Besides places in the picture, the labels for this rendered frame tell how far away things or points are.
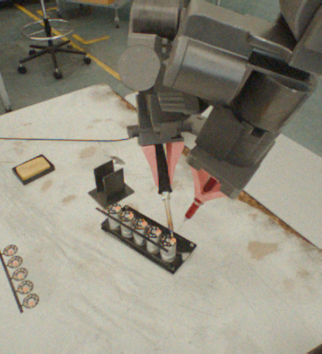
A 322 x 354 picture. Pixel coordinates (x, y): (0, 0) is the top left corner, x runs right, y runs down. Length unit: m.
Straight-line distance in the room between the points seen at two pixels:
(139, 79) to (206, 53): 0.19
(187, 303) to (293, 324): 0.16
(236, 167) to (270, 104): 0.08
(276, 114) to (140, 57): 0.21
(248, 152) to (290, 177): 0.45
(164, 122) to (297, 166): 0.43
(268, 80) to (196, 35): 0.07
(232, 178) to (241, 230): 0.31
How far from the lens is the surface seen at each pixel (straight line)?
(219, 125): 0.34
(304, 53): 0.29
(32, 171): 0.78
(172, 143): 0.54
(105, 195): 0.69
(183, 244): 0.62
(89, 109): 0.98
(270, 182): 0.77
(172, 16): 0.54
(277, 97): 0.32
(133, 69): 0.47
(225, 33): 0.30
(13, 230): 0.70
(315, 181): 0.81
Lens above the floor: 1.25
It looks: 43 degrees down
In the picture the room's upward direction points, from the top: straight up
